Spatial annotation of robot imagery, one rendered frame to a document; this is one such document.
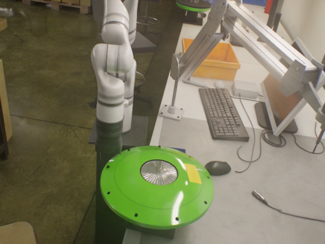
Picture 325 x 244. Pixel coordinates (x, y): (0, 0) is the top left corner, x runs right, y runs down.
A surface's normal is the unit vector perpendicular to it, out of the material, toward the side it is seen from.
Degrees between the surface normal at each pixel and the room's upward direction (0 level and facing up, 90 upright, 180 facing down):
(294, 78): 90
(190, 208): 24
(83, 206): 0
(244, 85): 0
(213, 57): 86
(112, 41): 120
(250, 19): 8
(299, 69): 90
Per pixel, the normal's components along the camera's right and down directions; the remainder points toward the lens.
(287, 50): 0.16, -0.76
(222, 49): 0.00, 0.46
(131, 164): -0.02, -0.88
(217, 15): -0.93, 0.09
